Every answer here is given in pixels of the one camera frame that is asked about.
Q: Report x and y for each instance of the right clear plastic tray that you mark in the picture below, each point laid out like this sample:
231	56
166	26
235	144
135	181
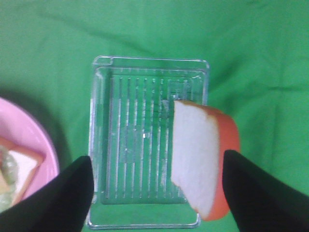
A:
130	141

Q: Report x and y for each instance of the green lettuce leaf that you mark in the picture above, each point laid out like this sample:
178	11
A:
9	169

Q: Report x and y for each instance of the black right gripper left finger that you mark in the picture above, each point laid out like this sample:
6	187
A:
60	206

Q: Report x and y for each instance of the pink round plate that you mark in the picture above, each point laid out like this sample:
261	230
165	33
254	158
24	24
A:
19	127

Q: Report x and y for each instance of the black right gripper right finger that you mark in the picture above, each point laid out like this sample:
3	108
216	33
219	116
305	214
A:
258	201

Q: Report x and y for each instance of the bread slice from tray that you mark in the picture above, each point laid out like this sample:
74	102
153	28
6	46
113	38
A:
28	162

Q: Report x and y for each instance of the yellow cheese slice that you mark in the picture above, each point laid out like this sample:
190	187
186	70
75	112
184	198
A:
4	187

